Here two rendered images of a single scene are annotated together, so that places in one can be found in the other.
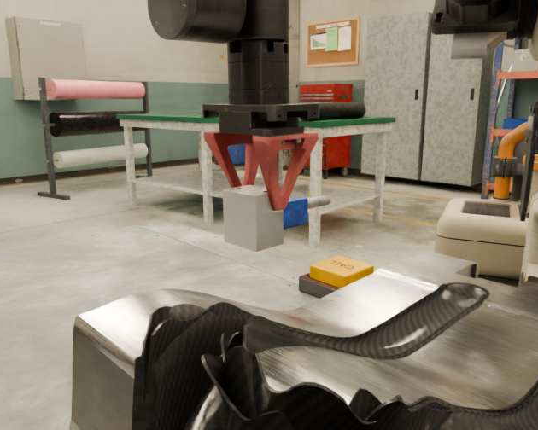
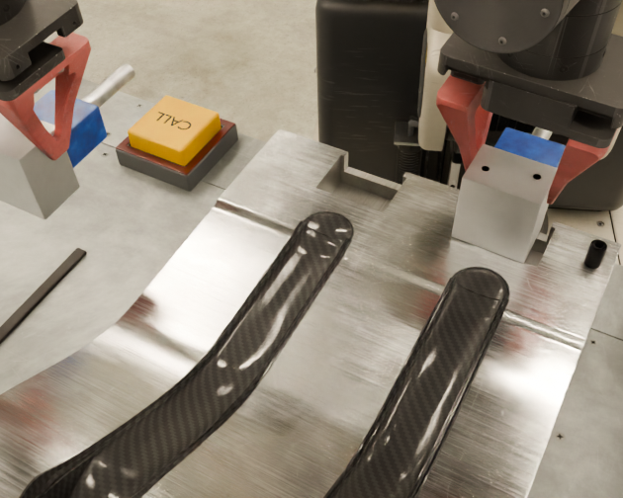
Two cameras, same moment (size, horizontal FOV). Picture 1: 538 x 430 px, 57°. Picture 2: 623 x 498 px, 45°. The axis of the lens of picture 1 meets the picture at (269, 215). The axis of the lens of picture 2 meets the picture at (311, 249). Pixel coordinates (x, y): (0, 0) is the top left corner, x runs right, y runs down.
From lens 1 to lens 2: 23 cm
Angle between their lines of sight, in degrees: 38
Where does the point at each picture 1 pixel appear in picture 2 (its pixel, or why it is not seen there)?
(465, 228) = not seen: outside the picture
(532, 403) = (379, 430)
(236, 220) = not seen: outside the picture
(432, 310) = (288, 274)
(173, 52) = not seen: outside the picture
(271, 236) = (59, 191)
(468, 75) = not seen: outside the picture
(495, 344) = (352, 337)
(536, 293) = (407, 218)
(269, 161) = (24, 124)
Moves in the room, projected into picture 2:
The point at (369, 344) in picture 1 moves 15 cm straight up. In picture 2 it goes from (216, 367) to (175, 183)
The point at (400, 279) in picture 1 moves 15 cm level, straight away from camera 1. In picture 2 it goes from (248, 217) to (251, 86)
